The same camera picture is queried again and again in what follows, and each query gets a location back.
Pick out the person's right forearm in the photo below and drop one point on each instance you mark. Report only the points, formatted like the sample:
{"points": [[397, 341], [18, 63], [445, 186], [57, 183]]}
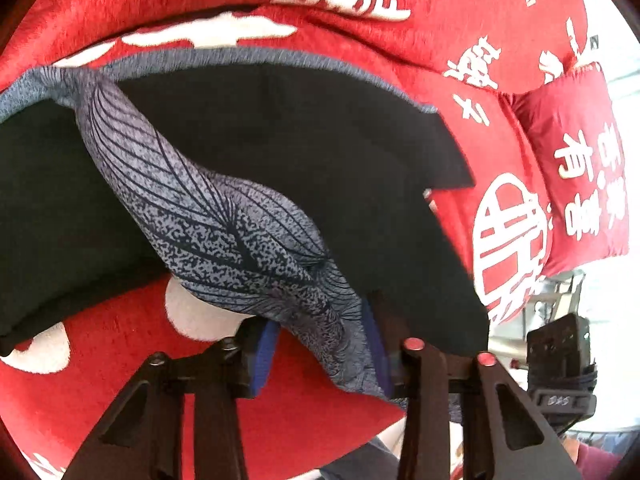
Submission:
{"points": [[595, 460]]}

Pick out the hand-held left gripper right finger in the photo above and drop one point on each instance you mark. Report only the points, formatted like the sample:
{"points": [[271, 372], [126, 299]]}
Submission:
{"points": [[374, 345]]}

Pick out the grey cloth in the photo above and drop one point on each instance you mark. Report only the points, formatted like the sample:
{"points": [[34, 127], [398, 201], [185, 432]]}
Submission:
{"points": [[360, 460]]}

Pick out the black pants with grey pattern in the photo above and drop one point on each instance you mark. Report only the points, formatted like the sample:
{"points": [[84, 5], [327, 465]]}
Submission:
{"points": [[300, 160]]}

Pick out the metal frame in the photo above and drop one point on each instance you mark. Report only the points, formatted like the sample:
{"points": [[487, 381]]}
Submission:
{"points": [[560, 295]]}

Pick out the red printed blanket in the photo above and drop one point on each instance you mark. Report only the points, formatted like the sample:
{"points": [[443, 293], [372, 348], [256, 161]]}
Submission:
{"points": [[450, 15]]}

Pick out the red printed pillow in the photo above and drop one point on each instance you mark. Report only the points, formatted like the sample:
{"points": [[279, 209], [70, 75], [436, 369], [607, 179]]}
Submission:
{"points": [[565, 110]]}

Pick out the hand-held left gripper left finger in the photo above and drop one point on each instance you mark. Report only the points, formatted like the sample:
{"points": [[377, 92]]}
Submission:
{"points": [[264, 355]]}

